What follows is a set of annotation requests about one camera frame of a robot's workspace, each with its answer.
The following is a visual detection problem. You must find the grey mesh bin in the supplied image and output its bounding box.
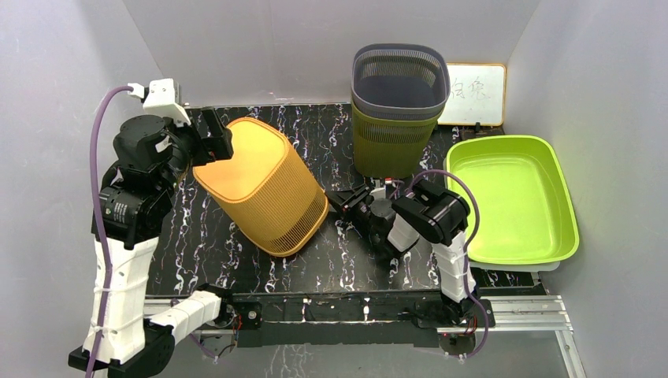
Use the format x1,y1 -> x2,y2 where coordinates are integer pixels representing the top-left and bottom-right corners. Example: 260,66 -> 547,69
351,43 -> 451,121

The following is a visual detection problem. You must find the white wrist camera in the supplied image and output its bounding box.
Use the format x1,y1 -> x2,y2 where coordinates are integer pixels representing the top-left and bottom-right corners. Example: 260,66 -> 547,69
128,78 -> 191,127
371,178 -> 403,199

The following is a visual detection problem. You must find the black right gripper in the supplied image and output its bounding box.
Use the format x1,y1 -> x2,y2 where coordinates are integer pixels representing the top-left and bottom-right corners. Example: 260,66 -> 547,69
325,183 -> 384,238

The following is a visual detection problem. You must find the olive green mesh bin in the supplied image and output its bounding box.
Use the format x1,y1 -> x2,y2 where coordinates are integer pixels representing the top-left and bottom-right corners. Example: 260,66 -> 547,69
351,103 -> 439,179

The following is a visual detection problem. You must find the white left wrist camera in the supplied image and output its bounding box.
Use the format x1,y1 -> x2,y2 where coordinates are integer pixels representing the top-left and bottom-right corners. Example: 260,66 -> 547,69
128,78 -> 191,127

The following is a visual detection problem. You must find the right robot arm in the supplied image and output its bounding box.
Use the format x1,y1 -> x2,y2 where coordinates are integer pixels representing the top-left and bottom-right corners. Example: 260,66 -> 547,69
325,179 -> 478,326

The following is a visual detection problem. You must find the lime green plastic tub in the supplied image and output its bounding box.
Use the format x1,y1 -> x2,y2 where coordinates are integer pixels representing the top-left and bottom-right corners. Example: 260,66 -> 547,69
444,135 -> 580,265

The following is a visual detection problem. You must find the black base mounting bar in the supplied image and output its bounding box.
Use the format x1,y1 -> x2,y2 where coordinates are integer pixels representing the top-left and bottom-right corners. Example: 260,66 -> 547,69
229,291 -> 495,350

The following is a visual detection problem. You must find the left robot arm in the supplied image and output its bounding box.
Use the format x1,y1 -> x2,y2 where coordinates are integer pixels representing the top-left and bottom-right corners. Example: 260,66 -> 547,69
68,108 -> 236,377

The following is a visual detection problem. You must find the small whiteboard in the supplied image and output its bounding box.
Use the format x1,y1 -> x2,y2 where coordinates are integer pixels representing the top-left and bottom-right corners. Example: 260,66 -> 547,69
438,63 -> 507,127

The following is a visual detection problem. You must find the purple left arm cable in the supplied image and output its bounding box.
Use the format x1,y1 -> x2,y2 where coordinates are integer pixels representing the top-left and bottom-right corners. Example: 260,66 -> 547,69
83,84 -> 134,378

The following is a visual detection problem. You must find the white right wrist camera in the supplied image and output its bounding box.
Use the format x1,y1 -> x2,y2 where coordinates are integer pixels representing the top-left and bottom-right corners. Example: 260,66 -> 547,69
371,178 -> 403,199

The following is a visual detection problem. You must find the orange mesh bin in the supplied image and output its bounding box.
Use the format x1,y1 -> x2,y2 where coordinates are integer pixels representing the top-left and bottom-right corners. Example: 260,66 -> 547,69
193,117 -> 328,258

